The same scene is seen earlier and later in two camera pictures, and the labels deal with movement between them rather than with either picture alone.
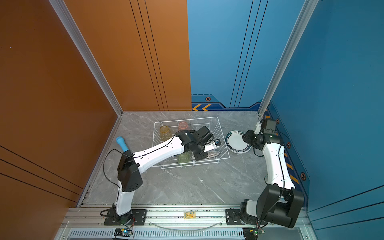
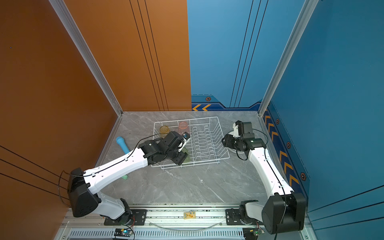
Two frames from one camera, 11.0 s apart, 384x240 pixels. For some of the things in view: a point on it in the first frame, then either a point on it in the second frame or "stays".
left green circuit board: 122,232 stays
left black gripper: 201,157 -> 182,157
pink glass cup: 183,125 stays
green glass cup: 183,157 stays
